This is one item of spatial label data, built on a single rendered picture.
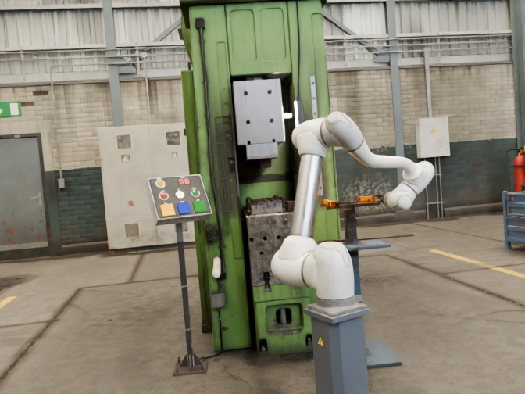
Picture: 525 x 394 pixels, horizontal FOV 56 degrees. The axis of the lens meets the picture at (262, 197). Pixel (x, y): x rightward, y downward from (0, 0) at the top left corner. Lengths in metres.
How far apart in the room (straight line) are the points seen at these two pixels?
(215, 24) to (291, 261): 1.84
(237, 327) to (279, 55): 1.83
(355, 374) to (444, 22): 9.42
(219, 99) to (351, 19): 7.08
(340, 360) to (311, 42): 2.14
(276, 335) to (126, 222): 5.54
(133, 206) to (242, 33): 5.45
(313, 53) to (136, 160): 5.43
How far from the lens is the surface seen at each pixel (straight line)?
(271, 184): 3.66
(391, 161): 2.43
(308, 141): 2.25
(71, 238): 9.30
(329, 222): 3.41
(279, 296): 3.22
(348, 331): 2.08
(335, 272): 2.02
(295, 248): 2.15
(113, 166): 8.48
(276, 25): 3.47
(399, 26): 10.56
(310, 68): 3.43
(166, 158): 8.41
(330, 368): 2.12
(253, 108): 3.20
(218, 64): 3.38
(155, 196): 2.97
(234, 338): 3.48
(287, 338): 3.31
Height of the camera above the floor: 1.19
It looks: 3 degrees down
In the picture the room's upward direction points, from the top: 4 degrees counter-clockwise
